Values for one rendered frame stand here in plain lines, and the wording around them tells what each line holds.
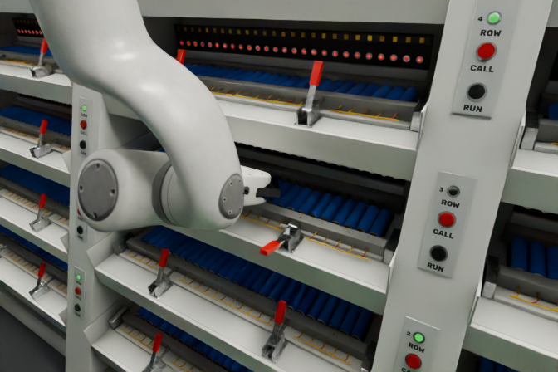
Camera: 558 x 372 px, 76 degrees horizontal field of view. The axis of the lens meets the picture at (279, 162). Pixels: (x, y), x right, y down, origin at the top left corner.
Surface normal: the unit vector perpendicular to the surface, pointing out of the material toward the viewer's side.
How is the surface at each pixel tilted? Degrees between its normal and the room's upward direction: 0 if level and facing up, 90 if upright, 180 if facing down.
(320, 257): 23
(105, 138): 90
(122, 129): 90
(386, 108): 113
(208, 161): 84
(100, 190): 83
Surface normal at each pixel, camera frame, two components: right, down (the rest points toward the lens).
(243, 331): -0.07, -0.86
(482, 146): -0.49, 0.10
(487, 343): -0.51, 0.47
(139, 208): 0.81, 0.39
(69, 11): 0.08, 0.41
